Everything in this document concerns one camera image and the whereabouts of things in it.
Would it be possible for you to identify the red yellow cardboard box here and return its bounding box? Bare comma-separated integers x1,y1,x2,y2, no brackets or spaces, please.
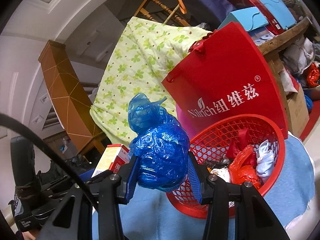
91,144,130,178

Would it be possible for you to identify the blue plastic bag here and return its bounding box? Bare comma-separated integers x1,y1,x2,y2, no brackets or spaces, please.
128,93,190,192

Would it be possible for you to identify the red plastic bag in basket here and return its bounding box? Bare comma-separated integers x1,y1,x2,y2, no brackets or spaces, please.
228,145,261,189

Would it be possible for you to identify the red plastic mesh basket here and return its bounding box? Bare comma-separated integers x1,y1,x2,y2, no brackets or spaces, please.
166,114,286,220

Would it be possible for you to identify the magenta pillow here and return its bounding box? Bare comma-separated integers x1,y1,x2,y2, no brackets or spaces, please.
176,104,201,140

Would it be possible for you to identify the orange wooden column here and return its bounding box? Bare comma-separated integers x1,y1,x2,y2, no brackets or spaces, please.
39,40,106,155

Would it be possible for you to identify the red Nilrich paper bag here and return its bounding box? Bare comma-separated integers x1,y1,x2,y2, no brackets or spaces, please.
162,22,288,131

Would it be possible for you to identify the green clover print quilt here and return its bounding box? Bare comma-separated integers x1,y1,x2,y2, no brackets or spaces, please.
89,17,209,146

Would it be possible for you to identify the wooden round shelf table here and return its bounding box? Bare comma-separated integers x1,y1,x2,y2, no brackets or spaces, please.
258,17,310,132

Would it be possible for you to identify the red bag on floor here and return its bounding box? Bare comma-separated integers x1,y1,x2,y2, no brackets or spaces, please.
304,63,320,88

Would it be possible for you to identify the light blue shoe box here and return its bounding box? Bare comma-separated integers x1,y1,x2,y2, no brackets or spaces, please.
218,7,269,32

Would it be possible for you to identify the navy fabric bag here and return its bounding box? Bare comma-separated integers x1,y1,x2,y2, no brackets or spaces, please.
182,0,236,29

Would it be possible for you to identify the dark red gift box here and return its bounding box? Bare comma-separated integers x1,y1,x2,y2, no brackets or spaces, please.
228,0,285,35

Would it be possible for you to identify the black cable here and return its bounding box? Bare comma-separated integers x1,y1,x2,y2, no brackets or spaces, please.
0,113,99,212

